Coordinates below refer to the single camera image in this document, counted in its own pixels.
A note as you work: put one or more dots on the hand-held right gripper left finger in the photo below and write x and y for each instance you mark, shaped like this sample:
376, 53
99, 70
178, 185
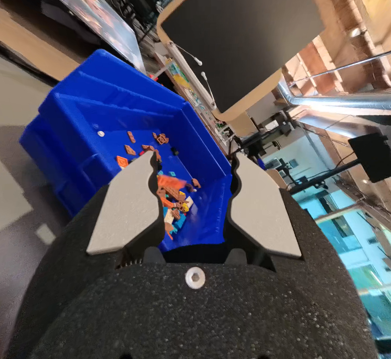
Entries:
128, 209

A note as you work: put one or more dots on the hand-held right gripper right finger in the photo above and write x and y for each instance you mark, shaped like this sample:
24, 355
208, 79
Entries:
262, 212

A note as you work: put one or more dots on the orange toy brick plate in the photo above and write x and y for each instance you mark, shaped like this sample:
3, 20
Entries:
171, 182

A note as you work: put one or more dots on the blue plastic bin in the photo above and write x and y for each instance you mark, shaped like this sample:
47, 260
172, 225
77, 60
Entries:
76, 114

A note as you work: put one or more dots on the pile of loose toy bricks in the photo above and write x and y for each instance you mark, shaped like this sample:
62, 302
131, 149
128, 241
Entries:
174, 194

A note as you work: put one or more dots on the black stand bar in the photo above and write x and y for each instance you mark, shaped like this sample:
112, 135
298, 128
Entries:
372, 157

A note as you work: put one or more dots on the black plywood-edged panel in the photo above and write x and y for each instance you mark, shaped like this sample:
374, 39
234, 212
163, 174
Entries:
238, 29

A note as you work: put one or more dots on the open printed cardboard box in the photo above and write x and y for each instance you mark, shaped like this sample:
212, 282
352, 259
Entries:
91, 8

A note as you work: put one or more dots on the silver air duct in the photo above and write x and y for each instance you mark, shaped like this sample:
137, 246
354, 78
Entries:
336, 102

